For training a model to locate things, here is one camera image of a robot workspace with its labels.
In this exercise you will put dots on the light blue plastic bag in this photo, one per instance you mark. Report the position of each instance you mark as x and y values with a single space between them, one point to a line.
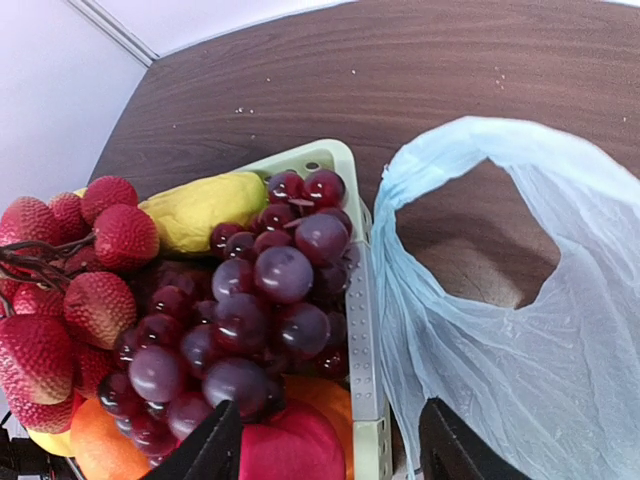
506 259

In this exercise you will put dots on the long yellow fruit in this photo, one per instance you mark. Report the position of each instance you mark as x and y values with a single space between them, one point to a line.
182 219

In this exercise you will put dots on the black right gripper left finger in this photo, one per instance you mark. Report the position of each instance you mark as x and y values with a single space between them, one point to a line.
211 451

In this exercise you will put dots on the left aluminium frame post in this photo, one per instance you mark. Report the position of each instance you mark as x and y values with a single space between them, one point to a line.
108 24

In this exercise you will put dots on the pink red round fruit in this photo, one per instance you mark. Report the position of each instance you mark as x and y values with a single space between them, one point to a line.
334 402

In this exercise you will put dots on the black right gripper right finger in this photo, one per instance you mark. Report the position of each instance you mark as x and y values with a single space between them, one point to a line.
451 450

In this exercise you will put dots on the orange fruit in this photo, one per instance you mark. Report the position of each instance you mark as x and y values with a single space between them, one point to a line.
100 449

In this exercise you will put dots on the dark purple grape bunch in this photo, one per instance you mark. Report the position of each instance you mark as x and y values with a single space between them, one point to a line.
274 309

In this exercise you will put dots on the red lychee bunch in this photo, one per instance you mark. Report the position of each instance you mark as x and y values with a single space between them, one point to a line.
64 298

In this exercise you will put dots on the beige perforated plastic basket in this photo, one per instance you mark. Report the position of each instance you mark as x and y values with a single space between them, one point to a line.
372 432

